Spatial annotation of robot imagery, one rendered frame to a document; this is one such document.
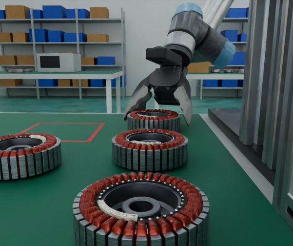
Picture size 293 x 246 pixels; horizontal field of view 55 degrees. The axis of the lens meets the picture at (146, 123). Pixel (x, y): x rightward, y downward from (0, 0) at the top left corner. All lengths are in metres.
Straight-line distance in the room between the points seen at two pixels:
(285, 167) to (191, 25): 0.52
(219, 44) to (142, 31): 6.41
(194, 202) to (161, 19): 7.01
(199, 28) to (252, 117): 0.37
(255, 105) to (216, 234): 0.24
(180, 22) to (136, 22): 6.47
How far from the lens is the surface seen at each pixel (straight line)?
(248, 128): 0.45
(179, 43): 0.70
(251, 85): 0.44
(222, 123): 0.62
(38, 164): 0.39
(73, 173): 0.39
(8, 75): 3.37
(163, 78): 0.64
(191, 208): 0.23
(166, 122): 0.55
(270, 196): 0.35
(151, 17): 7.20
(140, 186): 0.28
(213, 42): 0.78
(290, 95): 0.29
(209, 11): 0.95
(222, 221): 0.29
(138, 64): 7.15
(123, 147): 0.38
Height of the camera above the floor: 0.90
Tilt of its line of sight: 13 degrees down
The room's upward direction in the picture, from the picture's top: straight up
